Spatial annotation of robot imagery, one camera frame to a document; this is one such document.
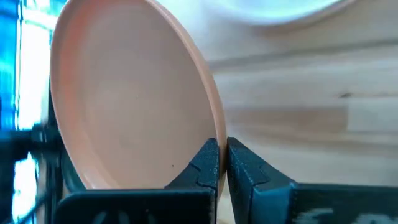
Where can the pale green plate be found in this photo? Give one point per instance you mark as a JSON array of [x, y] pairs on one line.
[[280, 9]]

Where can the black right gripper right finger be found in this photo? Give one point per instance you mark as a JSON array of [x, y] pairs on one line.
[[280, 202]]

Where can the terracotta pink plate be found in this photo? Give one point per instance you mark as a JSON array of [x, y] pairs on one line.
[[130, 93]]

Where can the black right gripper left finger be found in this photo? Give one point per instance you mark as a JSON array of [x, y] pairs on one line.
[[155, 207]]

